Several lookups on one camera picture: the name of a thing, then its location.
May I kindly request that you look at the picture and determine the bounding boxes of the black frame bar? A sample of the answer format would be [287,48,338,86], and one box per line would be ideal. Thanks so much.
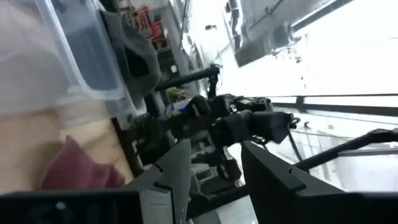
[154,64,221,92]

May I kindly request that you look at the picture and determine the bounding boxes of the thin black metal rod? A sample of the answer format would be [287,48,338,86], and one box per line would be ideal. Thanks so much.
[294,127,398,172]

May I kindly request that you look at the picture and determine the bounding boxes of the red background object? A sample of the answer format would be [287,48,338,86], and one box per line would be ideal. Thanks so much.
[136,5,169,50]

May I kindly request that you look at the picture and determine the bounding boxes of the grey hat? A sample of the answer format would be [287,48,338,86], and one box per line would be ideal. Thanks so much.
[99,9,162,103]

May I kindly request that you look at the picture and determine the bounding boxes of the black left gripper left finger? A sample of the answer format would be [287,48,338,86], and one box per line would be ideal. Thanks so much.
[124,138,192,224]

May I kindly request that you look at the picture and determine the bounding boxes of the grey ventilation duct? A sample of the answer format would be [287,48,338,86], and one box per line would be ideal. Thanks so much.
[229,0,295,68]

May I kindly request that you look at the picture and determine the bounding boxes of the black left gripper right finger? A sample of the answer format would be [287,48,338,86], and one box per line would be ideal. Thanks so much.
[241,140,398,224]

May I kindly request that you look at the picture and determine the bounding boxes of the maroon hat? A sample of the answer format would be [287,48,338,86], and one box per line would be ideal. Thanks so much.
[40,135,127,191]

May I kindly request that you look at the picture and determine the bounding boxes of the blue and white object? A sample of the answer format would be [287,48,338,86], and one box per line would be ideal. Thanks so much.
[165,99,191,118]

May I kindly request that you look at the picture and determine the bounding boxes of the clear plastic storage bin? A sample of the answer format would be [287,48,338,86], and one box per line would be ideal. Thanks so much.
[0,0,147,116]

